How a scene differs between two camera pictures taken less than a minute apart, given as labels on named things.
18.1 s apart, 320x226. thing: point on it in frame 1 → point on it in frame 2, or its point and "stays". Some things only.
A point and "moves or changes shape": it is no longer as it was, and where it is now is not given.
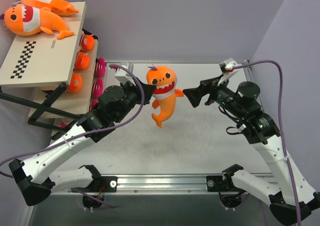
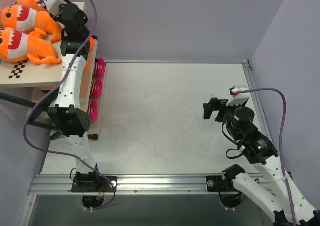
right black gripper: x=206 y=92 → x=216 y=107
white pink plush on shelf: x=100 y=68 stays
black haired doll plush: x=76 y=84 moves or changes shape
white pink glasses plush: x=97 y=87 stays
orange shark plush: x=164 y=79 → x=15 y=45
